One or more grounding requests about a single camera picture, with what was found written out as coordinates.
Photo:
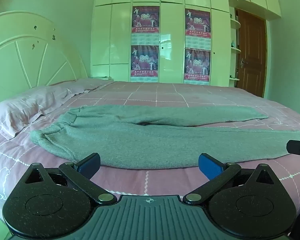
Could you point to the cream corner shelf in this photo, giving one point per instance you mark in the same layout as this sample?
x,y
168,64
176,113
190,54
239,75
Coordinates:
x,y
235,25

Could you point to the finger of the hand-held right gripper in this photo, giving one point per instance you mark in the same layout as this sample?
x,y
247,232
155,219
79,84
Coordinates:
x,y
296,148

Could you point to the cream glossy wardrobe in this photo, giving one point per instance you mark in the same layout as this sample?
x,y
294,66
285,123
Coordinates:
x,y
170,10

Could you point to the bed with pink checked sheet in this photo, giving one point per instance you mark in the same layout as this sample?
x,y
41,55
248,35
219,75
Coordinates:
x,y
190,97

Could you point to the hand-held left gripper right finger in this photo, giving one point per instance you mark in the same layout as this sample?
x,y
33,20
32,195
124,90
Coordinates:
x,y
210,166

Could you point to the grey pants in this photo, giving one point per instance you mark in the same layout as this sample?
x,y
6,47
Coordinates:
x,y
150,140

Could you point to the cream wooden headboard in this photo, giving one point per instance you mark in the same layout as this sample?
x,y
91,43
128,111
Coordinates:
x,y
27,55

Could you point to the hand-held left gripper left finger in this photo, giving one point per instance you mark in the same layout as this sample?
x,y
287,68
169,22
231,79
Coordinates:
x,y
90,165

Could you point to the pink pillow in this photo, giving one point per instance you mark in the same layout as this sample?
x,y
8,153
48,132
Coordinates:
x,y
22,110
90,83

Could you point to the brown wooden door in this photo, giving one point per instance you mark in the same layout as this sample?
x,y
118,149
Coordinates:
x,y
252,52

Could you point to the purple calendar wall poster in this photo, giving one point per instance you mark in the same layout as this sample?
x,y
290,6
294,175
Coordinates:
x,y
144,60
145,20
197,65
198,23

